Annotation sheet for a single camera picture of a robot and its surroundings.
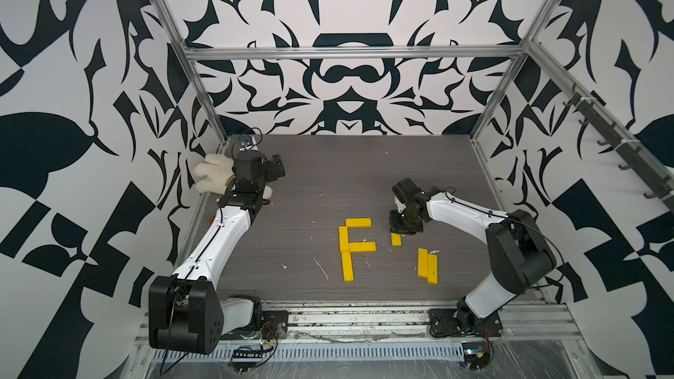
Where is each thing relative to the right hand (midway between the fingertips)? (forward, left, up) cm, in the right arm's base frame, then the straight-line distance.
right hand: (392, 225), depth 91 cm
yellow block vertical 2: (-14, +16, -2) cm, 21 cm away
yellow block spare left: (-12, -8, -3) cm, 15 cm away
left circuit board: (-37, +44, -6) cm, 58 cm away
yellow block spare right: (-14, -11, -3) cm, 18 cm away
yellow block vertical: (-4, +17, -2) cm, 17 cm away
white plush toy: (+16, +63, +9) cm, 65 cm away
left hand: (+14, +43, +22) cm, 50 cm away
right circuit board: (-36, -18, -4) cm, 40 cm away
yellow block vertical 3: (-5, -1, -1) cm, 5 cm away
